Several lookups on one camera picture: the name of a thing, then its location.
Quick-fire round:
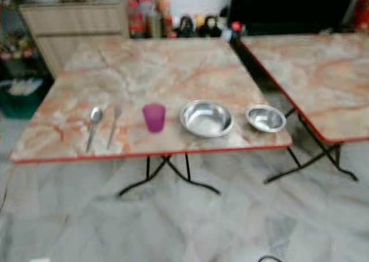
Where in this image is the large steel bowl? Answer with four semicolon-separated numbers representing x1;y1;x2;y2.
180;100;235;138

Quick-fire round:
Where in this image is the green plastic bin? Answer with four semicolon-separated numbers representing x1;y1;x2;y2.
0;78;50;120

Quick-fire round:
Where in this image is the glass display shelf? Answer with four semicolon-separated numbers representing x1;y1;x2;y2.
0;0;55;96

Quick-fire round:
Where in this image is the steel spoon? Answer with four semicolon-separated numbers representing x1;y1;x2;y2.
85;107;104;154

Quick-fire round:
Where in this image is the steel fork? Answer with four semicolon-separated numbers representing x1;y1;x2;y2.
107;105;123;149

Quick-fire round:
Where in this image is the light wooden cabinet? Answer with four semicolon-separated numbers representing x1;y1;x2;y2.
18;2;130;78

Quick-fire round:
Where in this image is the purple plastic cup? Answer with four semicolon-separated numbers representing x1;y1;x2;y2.
142;103;166;133

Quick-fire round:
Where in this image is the marble-print folding table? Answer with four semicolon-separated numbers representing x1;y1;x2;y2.
10;39;293;196
239;33;369;184

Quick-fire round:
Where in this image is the red-lid plastic bottle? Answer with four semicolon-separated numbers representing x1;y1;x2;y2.
127;0;145;39

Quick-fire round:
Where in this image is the orange red-lid jar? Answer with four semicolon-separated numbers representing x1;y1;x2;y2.
153;0;167;15

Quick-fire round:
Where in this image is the black figurine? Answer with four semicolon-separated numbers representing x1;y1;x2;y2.
201;16;223;39
176;16;195;39

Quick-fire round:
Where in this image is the small steel bowl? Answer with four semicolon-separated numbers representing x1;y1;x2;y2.
246;104;287;133

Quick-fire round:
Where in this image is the black television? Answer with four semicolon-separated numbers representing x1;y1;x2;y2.
228;0;359;35

